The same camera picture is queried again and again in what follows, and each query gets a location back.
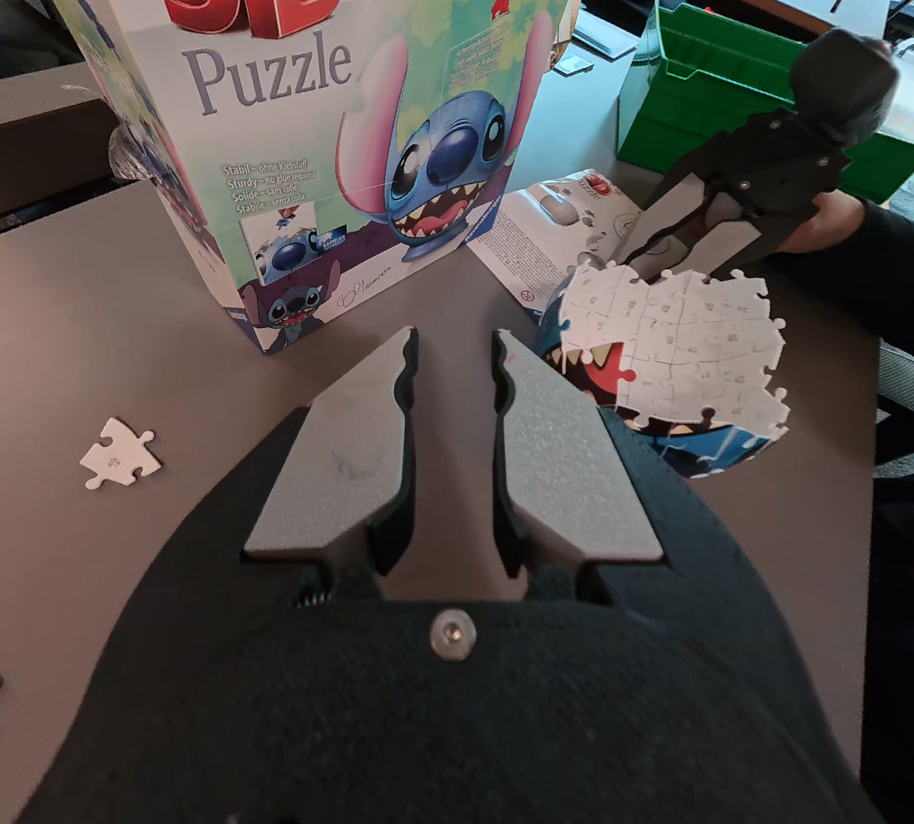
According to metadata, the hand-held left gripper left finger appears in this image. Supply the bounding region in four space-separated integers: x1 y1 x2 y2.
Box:
243 326 420 578

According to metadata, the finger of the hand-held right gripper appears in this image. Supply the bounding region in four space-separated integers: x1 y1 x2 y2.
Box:
696 217 764 281
620 174 716 269

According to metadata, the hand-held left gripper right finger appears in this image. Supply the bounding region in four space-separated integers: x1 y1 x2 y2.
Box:
491 330 666 580

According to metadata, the partly built blue puzzle ball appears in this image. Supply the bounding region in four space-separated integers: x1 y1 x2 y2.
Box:
532 258 792 481

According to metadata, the person's right forearm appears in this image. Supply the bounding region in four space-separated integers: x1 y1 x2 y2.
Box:
771 199 914 337

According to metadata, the white puzzle piece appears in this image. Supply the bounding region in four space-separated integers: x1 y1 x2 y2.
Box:
79 417 164 491

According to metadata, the printed cardboard puzzle box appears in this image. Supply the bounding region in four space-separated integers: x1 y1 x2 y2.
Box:
14 0 597 357

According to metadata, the person's right hand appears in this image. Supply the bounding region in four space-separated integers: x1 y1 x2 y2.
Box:
784 192 868 255

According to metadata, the green plastic bin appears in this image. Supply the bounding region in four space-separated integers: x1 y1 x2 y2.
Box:
617 0 914 204

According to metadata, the white instruction leaflet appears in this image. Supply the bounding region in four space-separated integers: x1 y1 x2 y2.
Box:
467 169 647 325

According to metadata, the grey mesh office chair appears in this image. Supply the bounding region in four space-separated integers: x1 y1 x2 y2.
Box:
874 338 914 482

